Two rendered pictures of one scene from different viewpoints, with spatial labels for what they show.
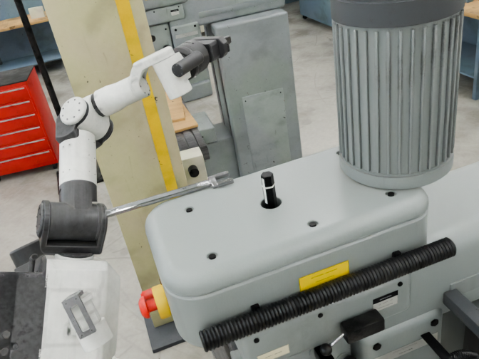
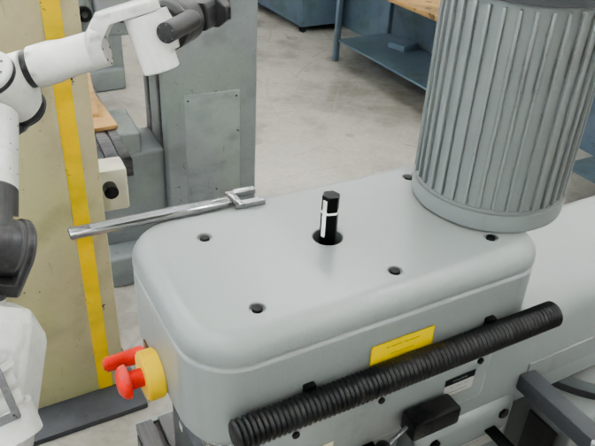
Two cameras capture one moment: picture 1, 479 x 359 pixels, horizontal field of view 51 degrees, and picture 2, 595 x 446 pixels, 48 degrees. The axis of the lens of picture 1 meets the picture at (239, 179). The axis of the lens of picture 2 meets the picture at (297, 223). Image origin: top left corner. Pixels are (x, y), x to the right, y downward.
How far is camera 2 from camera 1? 21 cm
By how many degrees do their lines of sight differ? 14
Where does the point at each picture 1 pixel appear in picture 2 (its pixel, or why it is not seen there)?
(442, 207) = not seen: hidden behind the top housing
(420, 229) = (522, 288)
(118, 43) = not seen: outside the picture
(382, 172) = (483, 206)
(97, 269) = (15, 320)
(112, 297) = (35, 365)
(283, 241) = (359, 293)
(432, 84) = (574, 94)
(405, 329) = (469, 421)
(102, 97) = (39, 58)
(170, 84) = (150, 52)
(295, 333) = (345, 425)
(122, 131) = not seen: hidden behind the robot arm
